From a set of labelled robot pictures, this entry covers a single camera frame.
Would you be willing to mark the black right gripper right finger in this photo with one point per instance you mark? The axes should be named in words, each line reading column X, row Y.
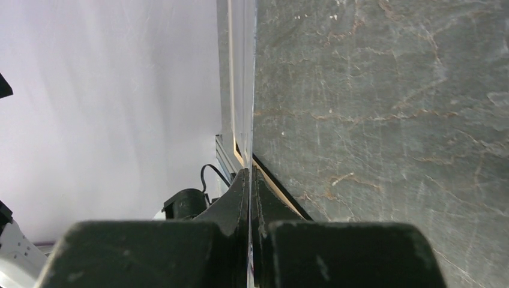
column 290, row 251

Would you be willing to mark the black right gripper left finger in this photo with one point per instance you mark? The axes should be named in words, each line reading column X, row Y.
column 227, row 262

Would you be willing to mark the wooden picture frame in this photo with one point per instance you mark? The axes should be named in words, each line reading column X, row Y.
column 270, row 201

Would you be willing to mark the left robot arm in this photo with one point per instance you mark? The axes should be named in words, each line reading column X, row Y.
column 20, row 246

